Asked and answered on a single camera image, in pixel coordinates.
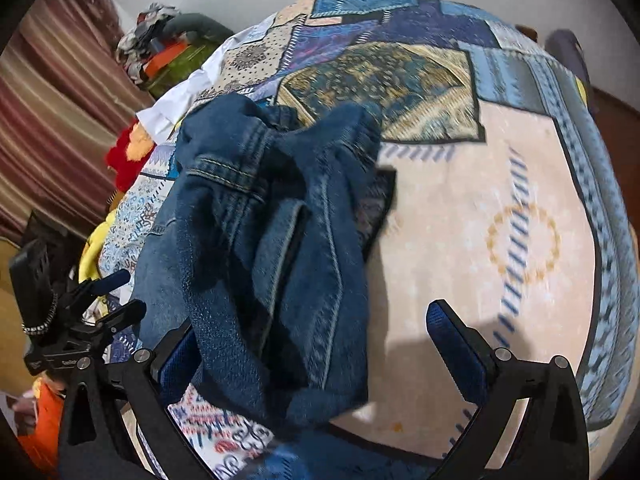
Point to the grey backpack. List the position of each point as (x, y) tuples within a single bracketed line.
[(567, 52)]

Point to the pile of mixed clothes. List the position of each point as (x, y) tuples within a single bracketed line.
[(145, 25)]

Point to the black chair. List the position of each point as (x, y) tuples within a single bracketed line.
[(45, 225)]

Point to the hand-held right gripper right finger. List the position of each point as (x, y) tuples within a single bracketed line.
[(457, 355)]

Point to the blue denim jacket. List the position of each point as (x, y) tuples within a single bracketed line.
[(300, 260)]

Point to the wooden bedpost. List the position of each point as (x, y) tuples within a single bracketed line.
[(527, 33)]

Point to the orange box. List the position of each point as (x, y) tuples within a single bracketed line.
[(162, 60)]

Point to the white shirt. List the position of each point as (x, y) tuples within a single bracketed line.
[(170, 110)]

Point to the red plush toy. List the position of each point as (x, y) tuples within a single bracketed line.
[(125, 155)]

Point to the orange cloth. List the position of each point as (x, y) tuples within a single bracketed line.
[(42, 425)]

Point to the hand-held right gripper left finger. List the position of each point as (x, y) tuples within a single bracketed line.
[(175, 370)]

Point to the patchwork printed blanket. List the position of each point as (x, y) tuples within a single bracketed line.
[(475, 185)]

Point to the green storage box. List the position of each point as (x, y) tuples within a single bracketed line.
[(192, 62)]

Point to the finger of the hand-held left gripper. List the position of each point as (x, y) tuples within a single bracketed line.
[(125, 316), (112, 281)]

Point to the striped red curtain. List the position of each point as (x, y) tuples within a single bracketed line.
[(60, 110)]

